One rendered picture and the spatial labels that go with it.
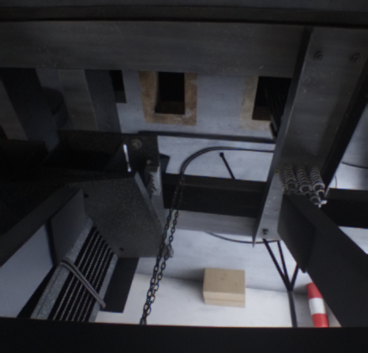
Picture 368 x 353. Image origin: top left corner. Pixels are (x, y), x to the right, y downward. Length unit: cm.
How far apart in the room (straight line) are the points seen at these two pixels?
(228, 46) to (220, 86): 77
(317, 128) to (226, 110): 79
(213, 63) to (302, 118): 33
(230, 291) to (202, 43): 243
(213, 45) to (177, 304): 278
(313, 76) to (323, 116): 14
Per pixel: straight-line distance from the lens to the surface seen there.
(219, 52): 82
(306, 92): 88
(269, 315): 326
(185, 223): 130
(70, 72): 98
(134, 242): 106
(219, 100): 161
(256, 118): 168
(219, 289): 287
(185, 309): 317
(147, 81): 163
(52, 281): 89
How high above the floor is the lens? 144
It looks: 49 degrees down
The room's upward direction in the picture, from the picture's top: 167 degrees counter-clockwise
